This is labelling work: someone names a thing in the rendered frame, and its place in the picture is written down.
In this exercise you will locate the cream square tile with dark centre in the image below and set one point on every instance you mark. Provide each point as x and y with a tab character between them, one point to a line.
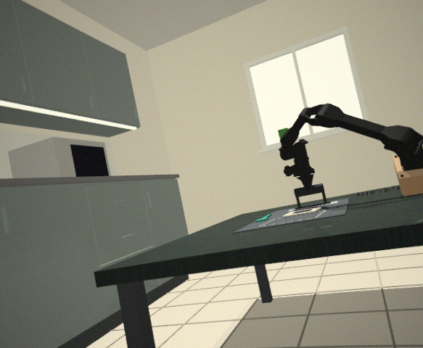
299	212

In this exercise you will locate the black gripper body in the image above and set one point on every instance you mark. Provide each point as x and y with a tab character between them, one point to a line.
303	165

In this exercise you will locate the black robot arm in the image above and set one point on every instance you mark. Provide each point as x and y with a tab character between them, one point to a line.
404	141

